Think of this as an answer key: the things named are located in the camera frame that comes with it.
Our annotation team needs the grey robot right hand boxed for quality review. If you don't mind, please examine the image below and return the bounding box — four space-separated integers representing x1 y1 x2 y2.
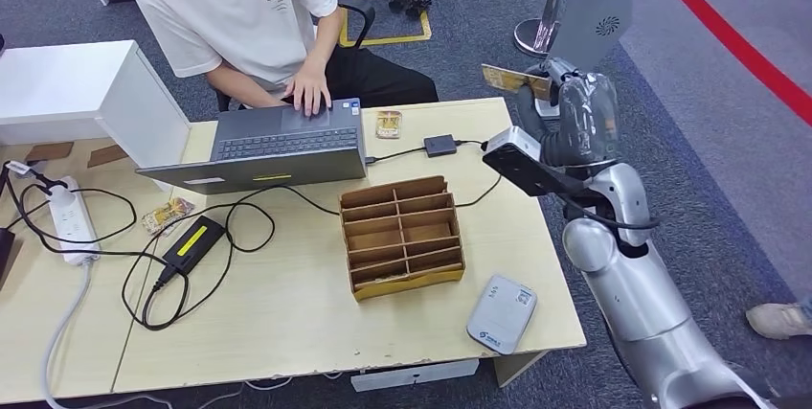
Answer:
515 57 621 170

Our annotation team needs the person's left hand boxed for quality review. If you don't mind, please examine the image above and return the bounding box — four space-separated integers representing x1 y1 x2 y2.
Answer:
283 57 334 119

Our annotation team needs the gold patterned card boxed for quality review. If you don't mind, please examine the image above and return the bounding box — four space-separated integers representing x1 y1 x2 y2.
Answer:
375 110 403 140

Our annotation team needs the wooden card organizer box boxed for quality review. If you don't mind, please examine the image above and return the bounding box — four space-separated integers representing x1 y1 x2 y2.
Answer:
339 174 467 303

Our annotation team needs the person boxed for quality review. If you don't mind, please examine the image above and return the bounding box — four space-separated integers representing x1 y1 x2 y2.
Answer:
124 0 440 119

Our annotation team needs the grey white card reader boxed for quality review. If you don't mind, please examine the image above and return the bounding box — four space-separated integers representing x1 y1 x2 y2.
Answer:
465 274 539 356

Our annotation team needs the grey laptop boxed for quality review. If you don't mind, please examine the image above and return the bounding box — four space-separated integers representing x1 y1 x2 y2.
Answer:
134 98 370 196

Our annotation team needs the grey kiosk panel stand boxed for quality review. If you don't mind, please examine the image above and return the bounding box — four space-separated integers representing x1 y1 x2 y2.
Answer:
531 0 634 121

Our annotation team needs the small black USB hub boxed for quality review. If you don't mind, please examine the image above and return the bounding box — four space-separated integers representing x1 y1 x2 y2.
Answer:
422 134 458 159

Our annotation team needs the red barrier belt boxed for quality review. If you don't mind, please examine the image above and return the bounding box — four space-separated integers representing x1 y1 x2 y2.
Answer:
639 0 812 128

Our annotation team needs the gold crumpled wrapper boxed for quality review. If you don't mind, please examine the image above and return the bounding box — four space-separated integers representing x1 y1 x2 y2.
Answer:
140 196 196 236

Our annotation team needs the black power adapter yellow label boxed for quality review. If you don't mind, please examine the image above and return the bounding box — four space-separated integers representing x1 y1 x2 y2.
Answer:
161 216 228 273

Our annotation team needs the brown cardboard patch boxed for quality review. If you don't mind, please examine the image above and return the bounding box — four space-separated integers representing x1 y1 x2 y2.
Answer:
86 144 130 170
25 141 76 163

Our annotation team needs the white cabinet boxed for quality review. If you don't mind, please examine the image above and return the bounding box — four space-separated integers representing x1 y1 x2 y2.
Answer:
0 39 192 170

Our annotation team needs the wooden desk leg panel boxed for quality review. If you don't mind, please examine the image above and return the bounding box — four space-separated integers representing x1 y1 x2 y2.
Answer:
493 350 548 390

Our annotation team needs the white power strip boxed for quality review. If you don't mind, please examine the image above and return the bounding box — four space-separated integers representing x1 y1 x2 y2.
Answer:
47 176 102 266

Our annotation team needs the beige shoe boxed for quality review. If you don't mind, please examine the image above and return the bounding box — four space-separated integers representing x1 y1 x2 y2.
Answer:
745 301 812 341

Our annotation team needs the black box device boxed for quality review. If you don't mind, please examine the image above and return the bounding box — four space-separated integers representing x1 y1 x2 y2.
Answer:
0 228 17 284

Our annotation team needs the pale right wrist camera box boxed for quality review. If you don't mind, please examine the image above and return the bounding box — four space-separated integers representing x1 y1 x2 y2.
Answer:
483 125 544 163

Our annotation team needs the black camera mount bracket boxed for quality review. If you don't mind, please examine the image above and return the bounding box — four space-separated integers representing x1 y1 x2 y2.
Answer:
482 142 588 199

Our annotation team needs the yellow floor tape frame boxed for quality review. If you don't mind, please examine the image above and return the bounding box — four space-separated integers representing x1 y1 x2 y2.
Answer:
337 0 433 49

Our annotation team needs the short black hub cable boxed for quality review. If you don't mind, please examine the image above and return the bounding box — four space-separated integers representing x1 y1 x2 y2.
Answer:
365 146 426 167

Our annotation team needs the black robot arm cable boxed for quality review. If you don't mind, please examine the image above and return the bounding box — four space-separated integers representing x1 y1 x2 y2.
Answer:
554 190 663 233

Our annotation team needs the black adapter output cable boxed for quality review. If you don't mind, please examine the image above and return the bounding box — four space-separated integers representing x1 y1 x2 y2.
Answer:
223 138 506 254

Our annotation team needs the black mains cable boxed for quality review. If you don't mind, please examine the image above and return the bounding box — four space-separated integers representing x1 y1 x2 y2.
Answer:
5 166 234 332

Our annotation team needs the black plug with cable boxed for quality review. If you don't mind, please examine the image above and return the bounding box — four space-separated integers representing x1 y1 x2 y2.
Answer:
0 163 140 257

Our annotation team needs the white bracket under desk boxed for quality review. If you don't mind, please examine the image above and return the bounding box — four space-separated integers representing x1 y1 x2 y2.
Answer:
350 358 482 394

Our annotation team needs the thick white power strip cable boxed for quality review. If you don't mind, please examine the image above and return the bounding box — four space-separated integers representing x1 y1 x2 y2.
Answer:
39 261 175 409

